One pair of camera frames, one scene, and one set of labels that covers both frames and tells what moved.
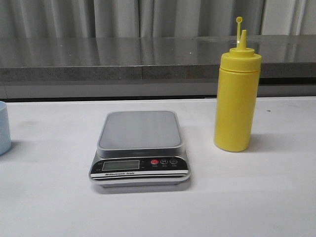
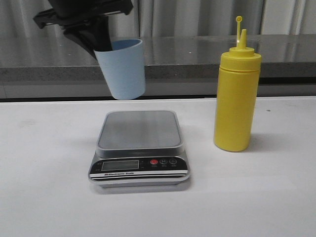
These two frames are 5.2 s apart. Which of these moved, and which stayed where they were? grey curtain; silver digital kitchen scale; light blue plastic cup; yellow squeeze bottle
Moved: light blue plastic cup
Stayed: silver digital kitchen scale; grey curtain; yellow squeeze bottle
